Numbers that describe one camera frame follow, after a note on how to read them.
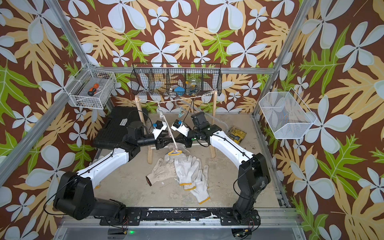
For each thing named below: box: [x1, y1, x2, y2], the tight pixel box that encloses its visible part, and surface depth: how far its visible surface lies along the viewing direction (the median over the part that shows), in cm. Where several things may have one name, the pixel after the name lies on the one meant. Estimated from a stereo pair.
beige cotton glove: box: [145, 154, 177, 186], surface depth 90 cm
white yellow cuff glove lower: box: [190, 164, 211, 205], surface depth 84 cm
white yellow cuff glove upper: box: [174, 155, 201, 186], surface depth 90 cm
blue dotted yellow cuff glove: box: [164, 149, 187, 164], surface depth 87 cm
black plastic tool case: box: [93, 106, 149, 150], surface depth 101 cm
